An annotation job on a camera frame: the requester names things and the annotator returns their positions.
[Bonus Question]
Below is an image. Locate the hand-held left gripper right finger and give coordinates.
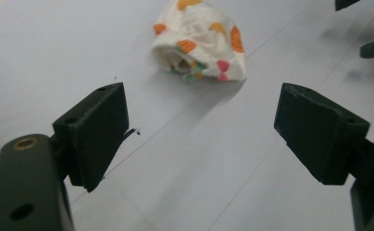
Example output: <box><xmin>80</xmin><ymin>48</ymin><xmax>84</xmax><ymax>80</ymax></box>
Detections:
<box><xmin>273</xmin><ymin>82</ymin><xmax>371</xmax><ymax>186</ymax></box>

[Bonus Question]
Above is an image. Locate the white cloth with orange print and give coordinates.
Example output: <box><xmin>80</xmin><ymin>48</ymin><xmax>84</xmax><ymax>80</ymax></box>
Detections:
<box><xmin>151</xmin><ymin>0</ymin><xmax>248</xmax><ymax>83</ymax></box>

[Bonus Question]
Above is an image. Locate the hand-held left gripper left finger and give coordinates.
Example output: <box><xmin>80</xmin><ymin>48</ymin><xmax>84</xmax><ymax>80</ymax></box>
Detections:
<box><xmin>52</xmin><ymin>81</ymin><xmax>131</xmax><ymax>193</ymax></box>

